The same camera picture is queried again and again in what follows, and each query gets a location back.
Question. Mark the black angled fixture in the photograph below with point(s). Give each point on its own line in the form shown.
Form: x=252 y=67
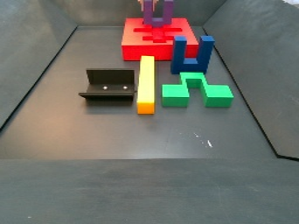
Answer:
x=111 y=84

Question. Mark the blue U-shaped block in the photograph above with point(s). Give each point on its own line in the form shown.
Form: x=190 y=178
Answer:
x=196 y=64

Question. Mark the red puzzle board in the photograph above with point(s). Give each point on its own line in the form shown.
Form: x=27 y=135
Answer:
x=144 y=40

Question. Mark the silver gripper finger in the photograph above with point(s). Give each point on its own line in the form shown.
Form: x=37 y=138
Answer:
x=141 y=4
x=153 y=3

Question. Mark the purple U-shaped block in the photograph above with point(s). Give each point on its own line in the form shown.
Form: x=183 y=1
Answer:
x=157 y=21

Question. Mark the yellow long bar block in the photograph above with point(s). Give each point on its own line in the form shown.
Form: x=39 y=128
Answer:
x=145 y=86

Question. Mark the green zigzag block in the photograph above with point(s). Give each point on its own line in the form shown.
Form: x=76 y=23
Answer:
x=216 y=95

